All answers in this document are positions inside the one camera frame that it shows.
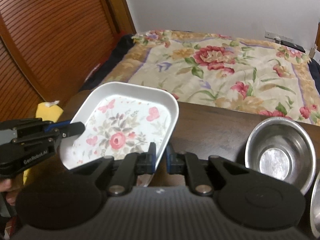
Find small floral rectangular plate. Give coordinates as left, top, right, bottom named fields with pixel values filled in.
left=60, top=82, right=179, bottom=170

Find stainless steel bowl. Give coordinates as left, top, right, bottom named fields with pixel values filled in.
left=245, top=117, right=316, bottom=194
left=310, top=174, right=320, bottom=238

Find person left hand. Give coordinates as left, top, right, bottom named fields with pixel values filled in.
left=1, top=178, right=23, bottom=206

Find yellow Pikachu plush toy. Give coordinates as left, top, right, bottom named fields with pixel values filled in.
left=23, top=100, right=63, bottom=186

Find dark clothes beside bed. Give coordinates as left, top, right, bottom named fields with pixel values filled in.
left=79, top=34, right=134, bottom=92

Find brown louvered wooden wardrobe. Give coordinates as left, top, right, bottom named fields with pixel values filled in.
left=1, top=0, right=136, bottom=121

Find floral bed blanket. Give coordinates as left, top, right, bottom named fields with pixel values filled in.
left=104, top=30, right=319, bottom=125

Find wall power outlet strip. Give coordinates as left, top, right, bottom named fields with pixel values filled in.
left=265, top=31, right=293, bottom=43

